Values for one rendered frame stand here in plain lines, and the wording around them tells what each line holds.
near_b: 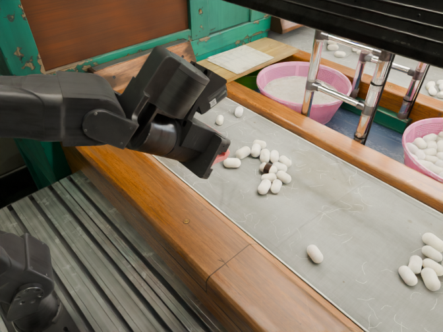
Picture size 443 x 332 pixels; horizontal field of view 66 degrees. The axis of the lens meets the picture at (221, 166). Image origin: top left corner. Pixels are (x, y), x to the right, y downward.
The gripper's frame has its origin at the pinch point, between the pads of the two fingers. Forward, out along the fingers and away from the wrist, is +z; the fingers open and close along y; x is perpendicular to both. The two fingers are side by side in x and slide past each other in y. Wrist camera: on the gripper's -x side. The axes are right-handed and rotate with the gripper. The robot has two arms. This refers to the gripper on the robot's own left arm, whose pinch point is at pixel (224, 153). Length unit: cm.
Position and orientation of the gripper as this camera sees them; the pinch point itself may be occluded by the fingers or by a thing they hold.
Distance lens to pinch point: 58.0
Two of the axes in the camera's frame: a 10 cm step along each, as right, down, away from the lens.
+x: -4.7, 8.7, 1.8
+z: 5.7, 1.4, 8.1
